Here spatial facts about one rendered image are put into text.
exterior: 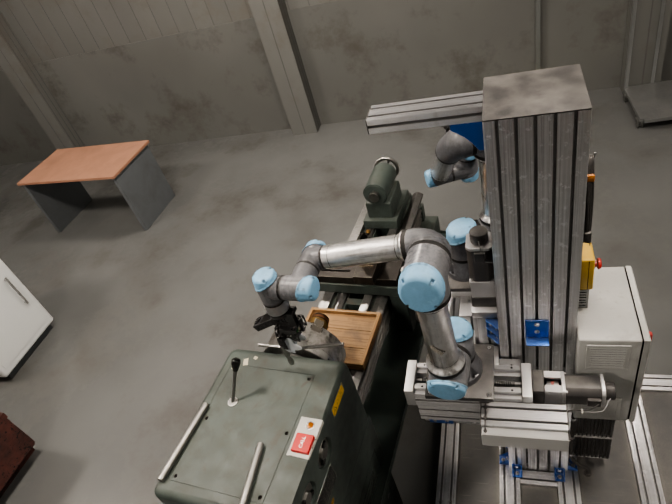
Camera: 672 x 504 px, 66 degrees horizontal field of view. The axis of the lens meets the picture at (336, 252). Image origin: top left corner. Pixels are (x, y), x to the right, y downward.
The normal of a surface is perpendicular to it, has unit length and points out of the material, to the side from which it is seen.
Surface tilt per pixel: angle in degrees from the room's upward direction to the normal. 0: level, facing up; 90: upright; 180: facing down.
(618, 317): 0
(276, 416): 0
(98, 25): 90
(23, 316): 90
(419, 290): 82
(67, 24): 90
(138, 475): 0
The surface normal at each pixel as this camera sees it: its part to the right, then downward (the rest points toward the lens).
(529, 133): -0.22, 0.67
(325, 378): -0.25, -0.74
